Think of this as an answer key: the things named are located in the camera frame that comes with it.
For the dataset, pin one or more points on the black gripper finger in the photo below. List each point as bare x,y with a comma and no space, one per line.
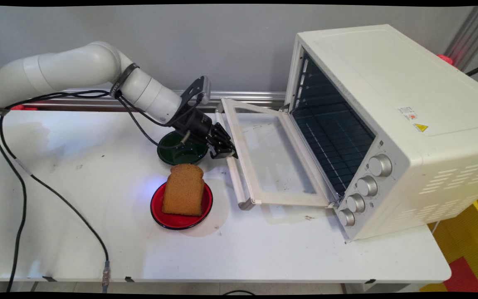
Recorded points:
227,143
217,149

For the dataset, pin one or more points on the black tape strip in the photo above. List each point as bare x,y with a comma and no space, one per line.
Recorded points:
130,279
49,278
370,281

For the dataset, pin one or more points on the white label sticker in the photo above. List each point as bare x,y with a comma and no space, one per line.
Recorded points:
408,113

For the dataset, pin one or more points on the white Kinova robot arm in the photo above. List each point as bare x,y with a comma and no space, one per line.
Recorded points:
69,68

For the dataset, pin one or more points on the dark green bowl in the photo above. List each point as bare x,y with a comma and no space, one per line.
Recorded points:
181,155

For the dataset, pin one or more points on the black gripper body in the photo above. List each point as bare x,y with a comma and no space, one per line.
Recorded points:
197,124

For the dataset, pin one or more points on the brown bread slice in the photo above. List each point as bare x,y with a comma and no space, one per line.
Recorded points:
183,191

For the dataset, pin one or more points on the red plate with black rim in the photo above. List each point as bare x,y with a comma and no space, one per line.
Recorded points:
176,221

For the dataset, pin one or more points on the red foam floor mat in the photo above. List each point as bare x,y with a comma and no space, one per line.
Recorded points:
465,276

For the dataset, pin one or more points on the cream toaster oven body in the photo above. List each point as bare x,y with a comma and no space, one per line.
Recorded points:
409,83

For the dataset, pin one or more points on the yellow foam floor mat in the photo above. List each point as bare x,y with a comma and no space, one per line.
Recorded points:
459,236

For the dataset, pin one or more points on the small red object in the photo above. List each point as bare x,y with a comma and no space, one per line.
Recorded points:
446,60

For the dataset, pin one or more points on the silver oven knob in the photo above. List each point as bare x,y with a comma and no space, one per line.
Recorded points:
355,203
380,165
367,185
346,217

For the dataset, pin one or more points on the aluminium profile post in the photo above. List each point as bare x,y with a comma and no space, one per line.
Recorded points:
471,33

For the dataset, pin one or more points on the yellow warning sticker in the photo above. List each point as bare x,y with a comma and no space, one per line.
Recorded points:
420,127

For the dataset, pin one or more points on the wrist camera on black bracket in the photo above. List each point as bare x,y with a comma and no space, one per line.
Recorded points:
203,89

